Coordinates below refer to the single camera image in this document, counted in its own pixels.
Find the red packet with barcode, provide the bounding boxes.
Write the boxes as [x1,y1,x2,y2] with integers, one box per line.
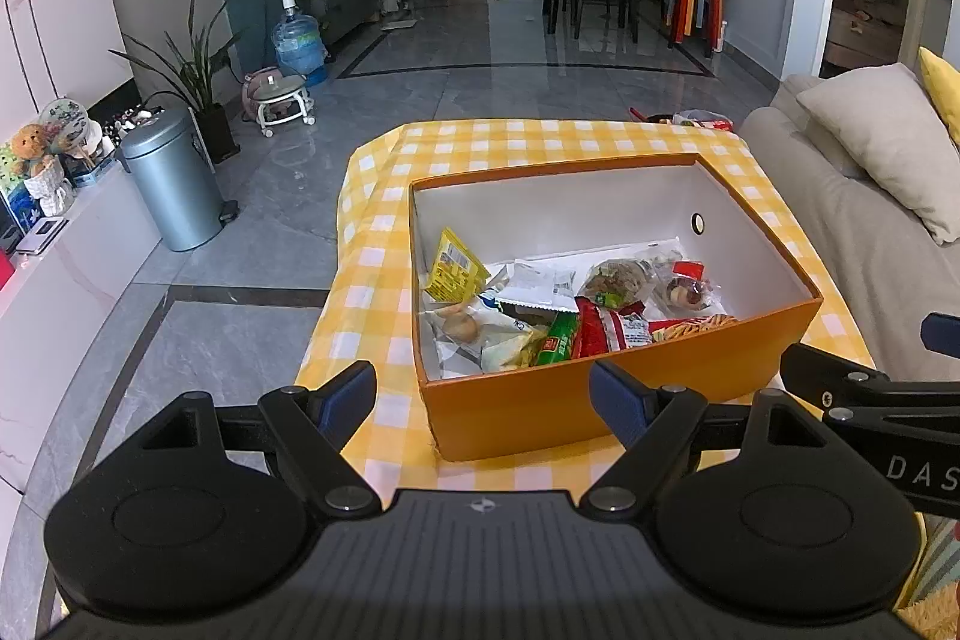
[616,310,655,350]

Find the white flat device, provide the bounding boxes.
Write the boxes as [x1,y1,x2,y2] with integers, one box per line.
[15,218,68,255]

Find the silver pedal trash can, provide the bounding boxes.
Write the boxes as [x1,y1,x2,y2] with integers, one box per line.
[118,107,239,253]

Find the long red snack packet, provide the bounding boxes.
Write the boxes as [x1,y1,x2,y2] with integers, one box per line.
[574,297,627,357]

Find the red and white bag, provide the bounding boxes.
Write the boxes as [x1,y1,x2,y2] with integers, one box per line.
[671,110,734,133]

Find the yellow snack packet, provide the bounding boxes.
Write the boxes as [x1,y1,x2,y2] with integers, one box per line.
[424,227,490,304]

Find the potted long-leaf plant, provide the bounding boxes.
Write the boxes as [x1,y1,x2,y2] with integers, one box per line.
[109,0,245,165]

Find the long white snack packet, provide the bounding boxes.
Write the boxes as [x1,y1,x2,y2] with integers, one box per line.
[487,261,593,311]

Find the stack of coloured stools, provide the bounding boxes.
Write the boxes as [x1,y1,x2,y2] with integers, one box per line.
[666,0,727,58]

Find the white rolling stool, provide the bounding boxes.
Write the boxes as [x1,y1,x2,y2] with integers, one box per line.
[244,68,316,139]

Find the round hand fan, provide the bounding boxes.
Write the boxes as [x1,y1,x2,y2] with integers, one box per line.
[37,98,102,157]

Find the white chip bag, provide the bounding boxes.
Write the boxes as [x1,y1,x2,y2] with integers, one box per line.
[420,299,552,378]

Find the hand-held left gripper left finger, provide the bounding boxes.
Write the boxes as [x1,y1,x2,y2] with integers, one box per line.
[139,360,380,517]

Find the green sausage snack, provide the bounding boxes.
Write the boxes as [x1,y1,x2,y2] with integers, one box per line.
[536,310,584,367]

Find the orange stick snack packet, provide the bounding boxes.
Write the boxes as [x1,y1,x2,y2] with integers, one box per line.
[649,314,740,345]

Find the yellow pillow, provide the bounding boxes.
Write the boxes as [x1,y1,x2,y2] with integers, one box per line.
[919,46,960,146]

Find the brown teddy bear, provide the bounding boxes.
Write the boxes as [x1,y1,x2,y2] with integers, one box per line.
[11,122,57,176]

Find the row of small ornaments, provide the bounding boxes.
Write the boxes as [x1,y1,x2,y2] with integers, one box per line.
[101,107,155,135]

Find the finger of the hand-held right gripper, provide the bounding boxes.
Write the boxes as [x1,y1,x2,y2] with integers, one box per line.
[921,312,960,356]
[780,344,960,420]

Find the clear packet with red label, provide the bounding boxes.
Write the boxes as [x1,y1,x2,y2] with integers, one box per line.
[652,261,721,311]

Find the grey sofa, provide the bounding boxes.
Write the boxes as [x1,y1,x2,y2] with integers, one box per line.
[739,62,960,386]

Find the orange cardboard box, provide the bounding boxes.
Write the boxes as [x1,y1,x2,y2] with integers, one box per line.
[409,152,824,463]

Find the clear packet with green filling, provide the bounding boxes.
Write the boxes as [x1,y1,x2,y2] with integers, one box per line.
[581,257,661,311]

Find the white marble console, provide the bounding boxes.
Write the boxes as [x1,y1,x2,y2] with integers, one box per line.
[0,164,164,491]

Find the blue water jug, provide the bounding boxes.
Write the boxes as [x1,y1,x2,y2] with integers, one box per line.
[271,0,329,86]

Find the yellow checked tablecloth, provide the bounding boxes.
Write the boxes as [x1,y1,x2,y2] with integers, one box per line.
[296,119,960,607]

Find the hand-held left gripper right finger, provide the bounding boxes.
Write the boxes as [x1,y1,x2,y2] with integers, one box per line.
[576,359,826,517]

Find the grey pillow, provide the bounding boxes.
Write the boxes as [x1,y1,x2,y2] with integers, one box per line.
[796,62,960,245]

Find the white woven basket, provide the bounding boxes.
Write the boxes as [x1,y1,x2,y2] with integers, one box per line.
[26,156,76,217]

